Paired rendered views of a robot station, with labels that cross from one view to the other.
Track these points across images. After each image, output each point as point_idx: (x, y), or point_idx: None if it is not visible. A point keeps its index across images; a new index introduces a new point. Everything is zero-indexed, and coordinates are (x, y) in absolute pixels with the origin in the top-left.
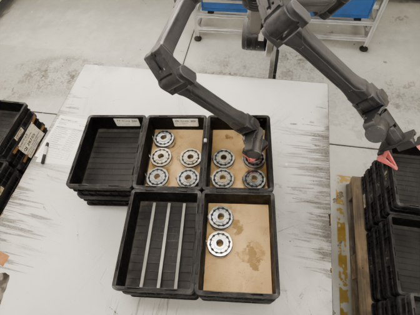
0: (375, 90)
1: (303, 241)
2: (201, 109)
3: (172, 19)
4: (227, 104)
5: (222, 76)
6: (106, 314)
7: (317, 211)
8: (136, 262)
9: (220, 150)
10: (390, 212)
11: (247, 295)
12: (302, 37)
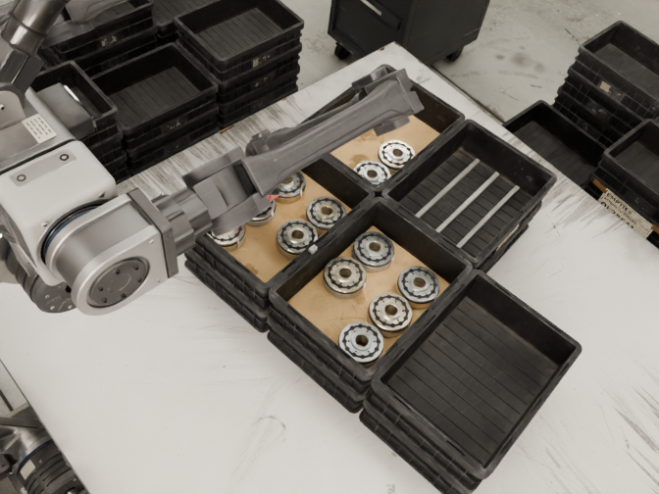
0: None
1: None
2: (213, 419)
3: (329, 123)
4: (299, 125)
5: (84, 472)
6: (566, 231)
7: (228, 144)
8: (510, 215)
9: (291, 249)
10: (120, 129)
11: (414, 81)
12: None
